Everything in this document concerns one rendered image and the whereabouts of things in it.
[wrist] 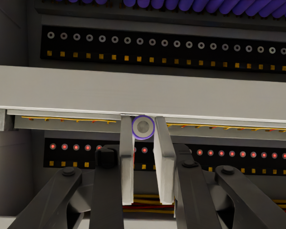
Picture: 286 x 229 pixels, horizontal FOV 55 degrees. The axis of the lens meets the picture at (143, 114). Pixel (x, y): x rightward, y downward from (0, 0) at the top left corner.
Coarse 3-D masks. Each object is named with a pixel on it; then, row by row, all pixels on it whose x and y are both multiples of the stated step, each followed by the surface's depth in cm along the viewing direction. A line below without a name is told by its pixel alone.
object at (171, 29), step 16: (0, 0) 36; (16, 0) 41; (16, 16) 41; (48, 16) 44; (64, 16) 44; (144, 32) 45; (160, 32) 45; (176, 32) 45; (192, 32) 45; (208, 32) 46; (224, 32) 46; (240, 32) 46; (256, 32) 46; (272, 32) 46
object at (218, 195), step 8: (176, 144) 18; (184, 144) 18; (176, 152) 16; (184, 152) 16; (176, 160) 15; (176, 168) 15; (176, 176) 14; (208, 176) 14; (176, 184) 14; (208, 184) 13; (216, 184) 13; (176, 192) 14; (216, 192) 13; (224, 192) 13; (216, 200) 13; (224, 200) 13; (216, 208) 13; (224, 208) 13; (232, 208) 13
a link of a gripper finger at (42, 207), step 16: (64, 176) 13; (80, 176) 13; (48, 192) 11; (64, 192) 11; (32, 208) 10; (48, 208) 10; (64, 208) 11; (16, 224) 10; (32, 224) 10; (48, 224) 10; (64, 224) 11
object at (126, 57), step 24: (48, 48) 44; (72, 48) 44; (96, 48) 45; (120, 48) 45; (144, 48) 45; (168, 48) 46; (192, 48) 46; (216, 48) 46; (240, 48) 46; (264, 48) 47; (264, 72) 47
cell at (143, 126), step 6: (138, 120) 20; (144, 120) 20; (150, 120) 20; (132, 126) 20; (138, 126) 20; (144, 126) 20; (150, 126) 20; (132, 132) 20; (138, 132) 20; (144, 132) 20; (150, 132) 20; (138, 138) 20; (144, 138) 20
